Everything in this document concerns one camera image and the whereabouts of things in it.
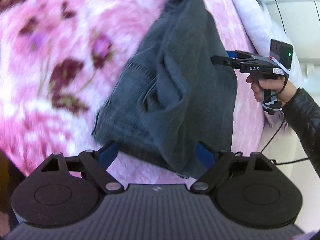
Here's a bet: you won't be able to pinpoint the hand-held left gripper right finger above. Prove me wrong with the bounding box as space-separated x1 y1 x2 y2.
190 141 277 194

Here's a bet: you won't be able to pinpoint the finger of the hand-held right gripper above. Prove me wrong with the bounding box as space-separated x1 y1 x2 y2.
226 50 250 60
211 55 242 68

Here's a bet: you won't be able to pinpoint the person's right forearm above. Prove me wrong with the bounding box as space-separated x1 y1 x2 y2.
281 87 320 178

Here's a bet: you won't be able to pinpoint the black cable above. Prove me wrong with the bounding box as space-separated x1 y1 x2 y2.
261 112 309 166

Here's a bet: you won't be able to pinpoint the white striped quilt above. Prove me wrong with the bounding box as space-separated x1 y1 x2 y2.
222 0 308 85

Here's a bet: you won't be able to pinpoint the white padded bed frame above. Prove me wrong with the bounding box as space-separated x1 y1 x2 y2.
257 85 312 180

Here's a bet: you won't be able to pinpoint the pink floral bed sheet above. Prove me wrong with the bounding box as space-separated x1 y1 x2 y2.
0 0 265 185

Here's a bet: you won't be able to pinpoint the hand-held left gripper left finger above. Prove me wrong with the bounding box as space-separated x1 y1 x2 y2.
35 141 124 194

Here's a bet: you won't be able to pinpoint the white wardrobe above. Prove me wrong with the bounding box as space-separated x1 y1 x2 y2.
262 0 320 63

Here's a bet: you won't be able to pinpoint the person's right hand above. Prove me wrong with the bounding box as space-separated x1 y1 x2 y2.
246 75 298 103

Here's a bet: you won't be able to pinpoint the grey jeans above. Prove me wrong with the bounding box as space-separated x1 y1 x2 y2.
91 0 238 179

